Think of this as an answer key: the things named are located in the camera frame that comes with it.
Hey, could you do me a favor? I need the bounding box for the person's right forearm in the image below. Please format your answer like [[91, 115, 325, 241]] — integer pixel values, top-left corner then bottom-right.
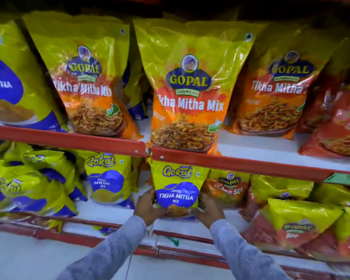
[[209, 219, 292, 280]]

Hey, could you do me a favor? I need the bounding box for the large yellow blue snack packet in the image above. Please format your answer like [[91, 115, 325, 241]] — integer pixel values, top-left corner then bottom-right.
[[0, 20, 67, 133], [122, 23, 150, 121]]

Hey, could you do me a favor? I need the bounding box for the yellow red snack packet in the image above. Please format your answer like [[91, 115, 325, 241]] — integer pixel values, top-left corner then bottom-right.
[[309, 182, 350, 209], [298, 206, 350, 262], [245, 174, 314, 214], [241, 198, 345, 252]]

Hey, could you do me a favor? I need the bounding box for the person's left forearm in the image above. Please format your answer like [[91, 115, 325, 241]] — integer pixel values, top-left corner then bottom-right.
[[56, 215, 148, 280]]

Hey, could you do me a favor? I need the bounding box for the large red snack packet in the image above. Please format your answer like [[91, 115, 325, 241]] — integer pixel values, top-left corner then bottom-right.
[[296, 38, 350, 134], [298, 90, 350, 158]]

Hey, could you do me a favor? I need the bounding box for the small yellow blue snack packet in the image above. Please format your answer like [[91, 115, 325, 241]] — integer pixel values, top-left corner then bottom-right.
[[150, 159, 209, 219], [83, 151, 136, 210]]

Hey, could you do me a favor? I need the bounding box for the red shelf edge strip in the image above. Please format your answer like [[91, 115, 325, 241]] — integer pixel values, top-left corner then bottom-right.
[[0, 218, 159, 257], [0, 124, 147, 158], [151, 147, 350, 183], [152, 229, 350, 279]]

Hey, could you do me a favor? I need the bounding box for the small yellow orange snack packet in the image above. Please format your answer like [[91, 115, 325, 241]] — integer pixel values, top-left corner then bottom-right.
[[201, 168, 252, 209]]

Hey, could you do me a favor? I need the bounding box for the person's right hand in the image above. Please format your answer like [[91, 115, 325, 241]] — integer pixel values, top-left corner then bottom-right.
[[192, 193, 226, 229]]

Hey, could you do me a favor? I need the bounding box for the person's left hand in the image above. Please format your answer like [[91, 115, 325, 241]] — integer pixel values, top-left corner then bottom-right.
[[133, 187, 168, 227]]

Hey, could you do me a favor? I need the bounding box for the green price label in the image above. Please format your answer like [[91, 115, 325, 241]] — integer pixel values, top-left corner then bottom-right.
[[323, 172, 350, 187]]

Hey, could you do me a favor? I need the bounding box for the large yellow orange snack packet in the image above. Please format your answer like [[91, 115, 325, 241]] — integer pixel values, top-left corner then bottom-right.
[[23, 11, 144, 141], [224, 23, 342, 140], [133, 18, 264, 156]]

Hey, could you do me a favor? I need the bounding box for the pile of yellow blue packets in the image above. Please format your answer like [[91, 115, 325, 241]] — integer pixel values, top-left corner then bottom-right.
[[0, 139, 88, 234]]

